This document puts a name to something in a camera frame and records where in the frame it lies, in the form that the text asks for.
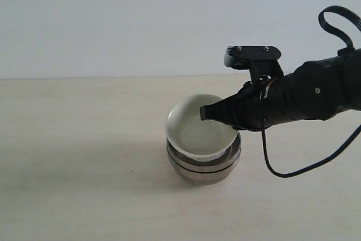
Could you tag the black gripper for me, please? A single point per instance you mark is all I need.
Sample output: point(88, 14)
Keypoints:
point(314, 91)

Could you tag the white ceramic bowl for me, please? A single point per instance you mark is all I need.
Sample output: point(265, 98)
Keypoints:
point(199, 140)

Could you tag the steel bowl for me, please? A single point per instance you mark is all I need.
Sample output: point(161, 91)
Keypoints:
point(203, 178)
point(231, 154)

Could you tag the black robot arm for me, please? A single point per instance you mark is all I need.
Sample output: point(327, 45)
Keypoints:
point(348, 60)

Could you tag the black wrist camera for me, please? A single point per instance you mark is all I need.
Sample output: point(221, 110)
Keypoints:
point(260, 61)

